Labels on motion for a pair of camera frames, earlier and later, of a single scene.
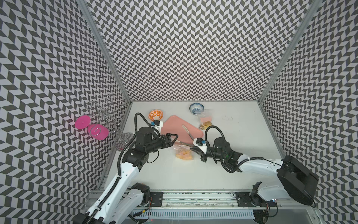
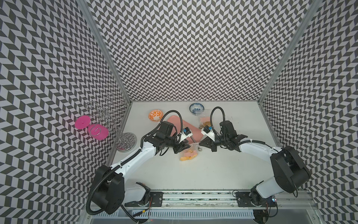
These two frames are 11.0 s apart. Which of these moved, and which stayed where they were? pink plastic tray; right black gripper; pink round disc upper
Moved: right black gripper
Stayed: pink plastic tray; pink round disc upper
